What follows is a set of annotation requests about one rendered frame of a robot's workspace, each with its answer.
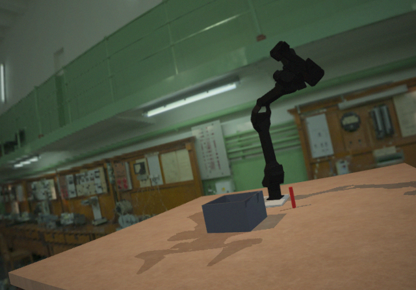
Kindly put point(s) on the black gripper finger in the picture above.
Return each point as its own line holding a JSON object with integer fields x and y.
{"x": 311, "y": 69}
{"x": 280, "y": 49}

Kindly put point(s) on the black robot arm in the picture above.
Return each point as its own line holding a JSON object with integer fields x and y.
{"x": 286, "y": 83}

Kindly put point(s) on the red peg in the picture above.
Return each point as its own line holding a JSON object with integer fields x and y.
{"x": 292, "y": 197}

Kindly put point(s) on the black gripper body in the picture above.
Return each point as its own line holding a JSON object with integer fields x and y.
{"x": 296, "y": 64}

